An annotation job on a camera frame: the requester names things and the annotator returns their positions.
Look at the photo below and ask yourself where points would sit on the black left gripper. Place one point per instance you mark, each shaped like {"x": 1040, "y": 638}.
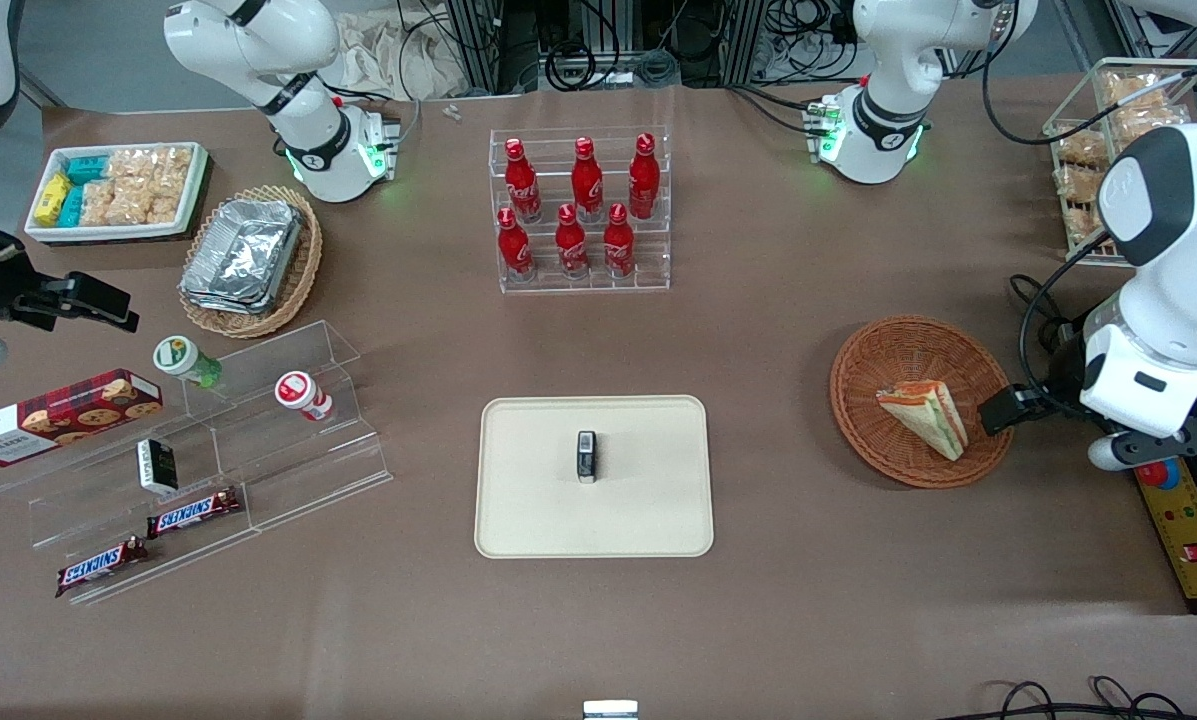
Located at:
{"x": 1061, "y": 383}

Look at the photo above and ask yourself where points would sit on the triangle sandwich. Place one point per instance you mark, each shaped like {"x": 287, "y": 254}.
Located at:
{"x": 926, "y": 418}

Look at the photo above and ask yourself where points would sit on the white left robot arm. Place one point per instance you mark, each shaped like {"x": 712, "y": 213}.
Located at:
{"x": 1173, "y": 290}

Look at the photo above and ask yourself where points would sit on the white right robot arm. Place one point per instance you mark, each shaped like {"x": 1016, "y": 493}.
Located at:
{"x": 313, "y": 140}

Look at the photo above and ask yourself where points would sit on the brown wicker basket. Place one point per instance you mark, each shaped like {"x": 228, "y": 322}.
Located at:
{"x": 883, "y": 430}

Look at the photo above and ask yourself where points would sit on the white rectangular snack tray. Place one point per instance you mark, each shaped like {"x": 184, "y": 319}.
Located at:
{"x": 196, "y": 190}

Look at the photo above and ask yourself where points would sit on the light oval wicker basket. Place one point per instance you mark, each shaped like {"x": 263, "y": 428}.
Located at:
{"x": 303, "y": 275}

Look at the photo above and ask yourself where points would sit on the beige rectangular tray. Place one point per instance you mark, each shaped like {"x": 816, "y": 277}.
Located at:
{"x": 538, "y": 500}

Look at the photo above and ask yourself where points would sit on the teal snack packet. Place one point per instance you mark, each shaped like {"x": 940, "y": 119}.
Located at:
{"x": 87, "y": 170}
{"x": 71, "y": 208}

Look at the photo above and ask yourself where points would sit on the clear bag of rice crackers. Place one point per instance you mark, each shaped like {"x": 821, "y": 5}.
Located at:
{"x": 130, "y": 166}
{"x": 113, "y": 204}
{"x": 170, "y": 185}

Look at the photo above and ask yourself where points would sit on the yellow snack packet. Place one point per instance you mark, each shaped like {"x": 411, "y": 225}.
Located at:
{"x": 52, "y": 200}

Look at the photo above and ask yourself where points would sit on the green lid drink bottle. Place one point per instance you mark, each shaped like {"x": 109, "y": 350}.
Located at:
{"x": 183, "y": 358}

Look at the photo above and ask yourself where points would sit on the red tartan cookie box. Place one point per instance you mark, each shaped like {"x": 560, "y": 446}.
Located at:
{"x": 58, "y": 418}

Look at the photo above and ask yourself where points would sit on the red emergency stop button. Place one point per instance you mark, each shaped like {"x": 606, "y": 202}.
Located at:
{"x": 1158, "y": 473}

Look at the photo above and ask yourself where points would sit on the aluminium foil container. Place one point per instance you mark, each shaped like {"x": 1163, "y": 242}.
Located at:
{"x": 243, "y": 255}

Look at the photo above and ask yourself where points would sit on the small black white carton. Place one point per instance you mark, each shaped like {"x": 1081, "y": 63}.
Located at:
{"x": 157, "y": 467}

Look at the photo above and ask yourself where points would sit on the bagged fried snack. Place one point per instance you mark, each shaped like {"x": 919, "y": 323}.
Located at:
{"x": 1130, "y": 90}
{"x": 1076, "y": 185}
{"x": 1148, "y": 122}
{"x": 1080, "y": 148}
{"x": 1086, "y": 225}

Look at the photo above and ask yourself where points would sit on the yellow black control box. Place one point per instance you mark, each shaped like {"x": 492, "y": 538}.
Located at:
{"x": 1183, "y": 545}

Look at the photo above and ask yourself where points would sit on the red lid drink bottle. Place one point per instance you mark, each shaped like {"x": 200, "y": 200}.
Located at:
{"x": 300, "y": 393}

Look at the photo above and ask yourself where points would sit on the snickers chocolate bar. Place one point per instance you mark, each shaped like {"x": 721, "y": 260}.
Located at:
{"x": 101, "y": 566}
{"x": 194, "y": 513}

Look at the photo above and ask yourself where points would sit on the clear acrylic stepped shelf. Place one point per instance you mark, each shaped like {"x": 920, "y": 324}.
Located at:
{"x": 288, "y": 470}

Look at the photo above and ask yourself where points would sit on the beige crumpled cloth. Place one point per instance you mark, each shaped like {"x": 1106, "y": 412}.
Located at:
{"x": 383, "y": 55}

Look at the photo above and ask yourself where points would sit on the clear acrylic bottle rack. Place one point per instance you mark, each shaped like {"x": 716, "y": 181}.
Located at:
{"x": 648, "y": 275}

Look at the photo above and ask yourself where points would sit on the red cola bottle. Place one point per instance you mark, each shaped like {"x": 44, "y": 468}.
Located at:
{"x": 514, "y": 250}
{"x": 522, "y": 185}
{"x": 618, "y": 246}
{"x": 586, "y": 185}
{"x": 571, "y": 248}
{"x": 644, "y": 182}

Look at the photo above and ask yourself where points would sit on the small black upright box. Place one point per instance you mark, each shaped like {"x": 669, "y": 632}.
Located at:
{"x": 586, "y": 460}

